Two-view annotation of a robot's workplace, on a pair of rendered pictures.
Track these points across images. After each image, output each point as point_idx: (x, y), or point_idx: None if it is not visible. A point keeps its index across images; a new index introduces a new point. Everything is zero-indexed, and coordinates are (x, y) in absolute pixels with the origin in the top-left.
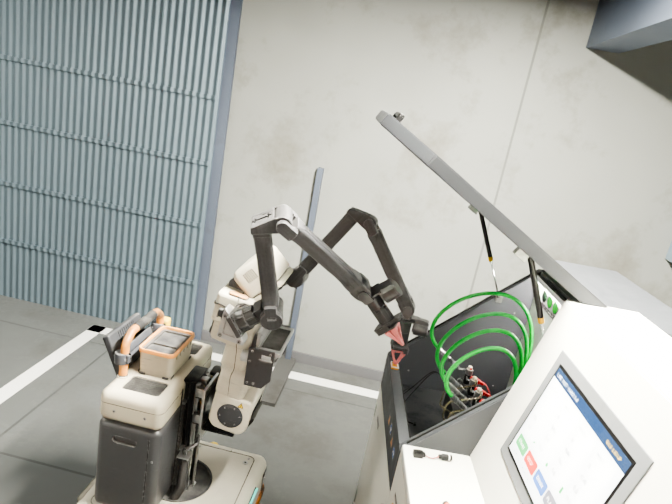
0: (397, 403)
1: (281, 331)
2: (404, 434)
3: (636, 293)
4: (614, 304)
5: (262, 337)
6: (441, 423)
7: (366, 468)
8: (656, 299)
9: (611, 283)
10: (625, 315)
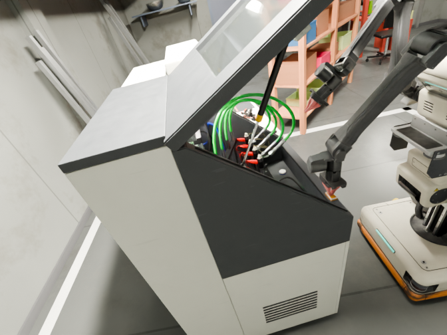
0: (302, 162)
1: (430, 145)
2: (287, 146)
3: (109, 114)
4: (158, 87)
5: (417, 123)
6: (267, 130)
7: None
8: (96, 115)
9: (121, 118)
10: (177, 58)
